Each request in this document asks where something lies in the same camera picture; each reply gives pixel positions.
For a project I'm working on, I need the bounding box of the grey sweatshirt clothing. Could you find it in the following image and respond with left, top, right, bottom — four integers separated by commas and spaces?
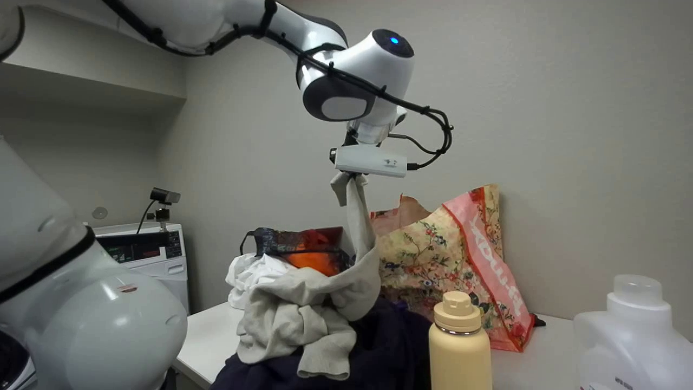
237, 170, 383, 383

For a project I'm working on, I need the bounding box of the black orange printed bag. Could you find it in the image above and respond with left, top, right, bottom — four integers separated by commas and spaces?
241, 226, 355, 280

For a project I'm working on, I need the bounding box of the pink floral shopping bag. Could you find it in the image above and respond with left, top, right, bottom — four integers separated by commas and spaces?
369, 183, 539, 356

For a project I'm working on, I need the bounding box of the navy dark clothing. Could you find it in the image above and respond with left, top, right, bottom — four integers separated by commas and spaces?
209, 297, 435, 390

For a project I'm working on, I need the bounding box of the cream yellow water bottle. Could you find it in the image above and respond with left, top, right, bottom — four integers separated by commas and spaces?
426, 288, 495, 390

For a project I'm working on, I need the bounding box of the white washing machine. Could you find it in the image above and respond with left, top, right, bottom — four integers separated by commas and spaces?
89, 222, 190, 316

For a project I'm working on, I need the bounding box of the translucent detergent jug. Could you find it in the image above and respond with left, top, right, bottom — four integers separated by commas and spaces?
573, 272, 693, 390

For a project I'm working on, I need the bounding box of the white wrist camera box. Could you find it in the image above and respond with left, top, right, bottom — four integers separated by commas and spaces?
329, 142, 411, 179

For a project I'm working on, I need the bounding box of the black camera on stand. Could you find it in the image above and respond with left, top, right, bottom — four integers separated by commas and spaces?
147, 186, 182, 223

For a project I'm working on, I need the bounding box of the black camera cable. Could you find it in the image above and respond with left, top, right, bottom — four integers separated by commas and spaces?
136, 199, 158, 233

